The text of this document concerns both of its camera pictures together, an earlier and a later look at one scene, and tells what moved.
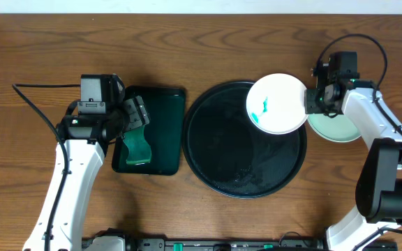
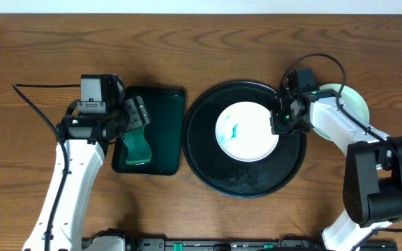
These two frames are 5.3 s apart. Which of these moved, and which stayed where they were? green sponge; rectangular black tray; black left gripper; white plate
Moved: white plate
Stayed: green sponge; rectangular black tray; black left gripper
